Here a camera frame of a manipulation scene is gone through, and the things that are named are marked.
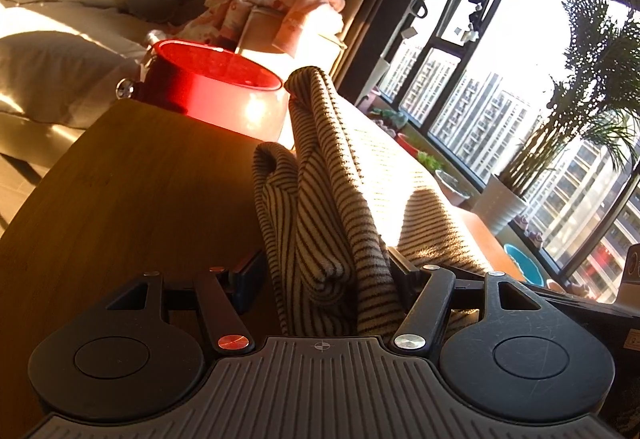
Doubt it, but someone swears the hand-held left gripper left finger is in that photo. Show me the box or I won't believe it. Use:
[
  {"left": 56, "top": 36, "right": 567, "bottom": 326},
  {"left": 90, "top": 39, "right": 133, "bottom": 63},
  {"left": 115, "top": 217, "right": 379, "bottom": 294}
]
[{"left": 97, "top": 249, "right": 266, "bottom": 354}]

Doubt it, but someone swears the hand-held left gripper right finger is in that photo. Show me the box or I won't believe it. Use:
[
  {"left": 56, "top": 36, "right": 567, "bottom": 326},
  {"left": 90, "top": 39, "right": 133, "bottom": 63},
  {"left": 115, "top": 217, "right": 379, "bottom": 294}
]
[{"left": 387, "top": 246, "right": 551, "bottom": 354}]

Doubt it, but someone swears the striped knit garment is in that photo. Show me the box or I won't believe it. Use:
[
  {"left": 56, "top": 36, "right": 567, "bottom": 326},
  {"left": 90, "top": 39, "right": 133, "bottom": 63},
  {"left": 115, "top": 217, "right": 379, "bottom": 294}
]
[{"left": 251, "top": 65, "right": 493, "bottom": 337}]

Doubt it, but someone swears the small wooden stool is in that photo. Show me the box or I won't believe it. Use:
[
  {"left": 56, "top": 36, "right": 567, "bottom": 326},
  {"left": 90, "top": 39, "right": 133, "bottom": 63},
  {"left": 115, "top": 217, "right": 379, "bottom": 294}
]
[{"left": 450, "top": 209, "right": 526, "bottom": 280}]

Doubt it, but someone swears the blue bowl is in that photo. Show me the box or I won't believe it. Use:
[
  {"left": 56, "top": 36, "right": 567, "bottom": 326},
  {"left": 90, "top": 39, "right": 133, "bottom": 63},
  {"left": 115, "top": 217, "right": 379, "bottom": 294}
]
[{"left": 502, "top": 244, "right": 546, "bottom": 287}]

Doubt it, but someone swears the pale pink basin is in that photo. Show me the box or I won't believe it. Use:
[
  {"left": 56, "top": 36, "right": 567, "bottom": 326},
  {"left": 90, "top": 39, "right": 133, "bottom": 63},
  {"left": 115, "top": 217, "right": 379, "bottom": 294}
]
[{"left": 434, "top": 169, "right": 473, "bottom": 207}]

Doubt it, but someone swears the potted palm in white pot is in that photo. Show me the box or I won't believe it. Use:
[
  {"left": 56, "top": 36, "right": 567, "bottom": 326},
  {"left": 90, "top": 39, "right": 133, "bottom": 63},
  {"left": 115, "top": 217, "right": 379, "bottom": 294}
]
[{"left": 472, "top": 0, "right": 640, "bottom": 237}]

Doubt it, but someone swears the red plant basin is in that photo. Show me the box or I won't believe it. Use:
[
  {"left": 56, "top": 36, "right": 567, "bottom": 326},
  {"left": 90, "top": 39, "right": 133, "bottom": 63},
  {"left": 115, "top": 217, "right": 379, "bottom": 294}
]
[{"left": 395, "top": 134, "right": 426, "bottom": 154}]

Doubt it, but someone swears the green plush toy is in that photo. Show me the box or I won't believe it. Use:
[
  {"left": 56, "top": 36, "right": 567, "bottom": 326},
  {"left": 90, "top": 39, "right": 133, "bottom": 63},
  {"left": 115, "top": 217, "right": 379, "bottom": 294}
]
[{"left": 372, "top": 108, "right": 408, "bottom": 130}]

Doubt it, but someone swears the red round tub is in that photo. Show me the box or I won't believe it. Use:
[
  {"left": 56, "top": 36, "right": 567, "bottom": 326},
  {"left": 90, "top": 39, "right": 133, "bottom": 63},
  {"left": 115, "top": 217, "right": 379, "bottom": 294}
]
[{"left": 116, "top": 39, "right": 291, "bottom": 144}]

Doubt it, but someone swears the beige storage box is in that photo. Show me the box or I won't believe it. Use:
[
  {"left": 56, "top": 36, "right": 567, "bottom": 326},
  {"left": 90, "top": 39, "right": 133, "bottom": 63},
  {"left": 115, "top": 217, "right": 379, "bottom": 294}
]
[{"left": 234, "top": 5, "right": 349, "bottom": 147}]

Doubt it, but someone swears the beige sofa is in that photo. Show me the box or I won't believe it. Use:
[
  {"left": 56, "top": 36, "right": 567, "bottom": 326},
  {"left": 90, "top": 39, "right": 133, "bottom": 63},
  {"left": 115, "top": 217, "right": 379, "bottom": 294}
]
[{"left": 0, "top": 0, "right": 301, "bottom": 180}]

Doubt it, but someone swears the black window frame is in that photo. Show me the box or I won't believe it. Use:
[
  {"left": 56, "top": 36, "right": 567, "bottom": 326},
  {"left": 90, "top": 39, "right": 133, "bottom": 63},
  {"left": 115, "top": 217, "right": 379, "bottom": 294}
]
[{"left": 380, "top": 0, "right": 640, "bottom": 305}]

